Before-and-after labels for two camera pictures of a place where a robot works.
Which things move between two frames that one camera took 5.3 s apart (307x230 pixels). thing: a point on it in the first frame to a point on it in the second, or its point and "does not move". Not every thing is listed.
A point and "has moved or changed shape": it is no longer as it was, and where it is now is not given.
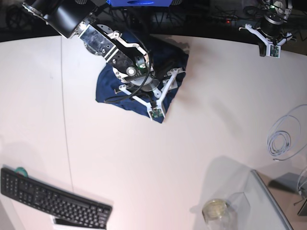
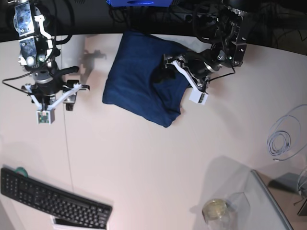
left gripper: x=148 y=84 to x=49 y=85
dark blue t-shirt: x=152 y=69 has moved or changed shape
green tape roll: x=22 y=170 does not move
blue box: x=140 y=3 does not move
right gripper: x=268 y=27 to x=200 y=64
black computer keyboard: x=68 y=211 does not move
